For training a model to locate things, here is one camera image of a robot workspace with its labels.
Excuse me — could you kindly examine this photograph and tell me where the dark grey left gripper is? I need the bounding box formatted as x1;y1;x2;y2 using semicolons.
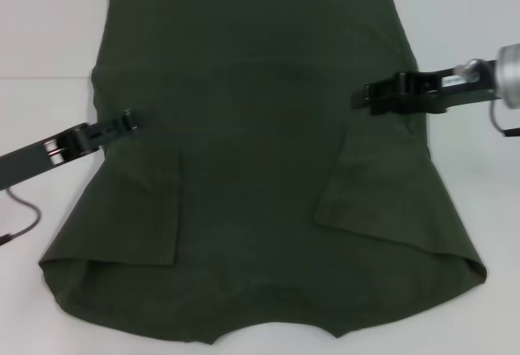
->
0;107;155;192

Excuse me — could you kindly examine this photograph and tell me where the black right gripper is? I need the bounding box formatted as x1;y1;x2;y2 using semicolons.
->
351;61;499;116

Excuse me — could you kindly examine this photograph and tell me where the dark green t-shirt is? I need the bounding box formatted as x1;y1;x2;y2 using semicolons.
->
37;0;488;355

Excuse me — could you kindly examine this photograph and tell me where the dark red left arm cable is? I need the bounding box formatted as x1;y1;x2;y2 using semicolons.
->
0;190;41;246

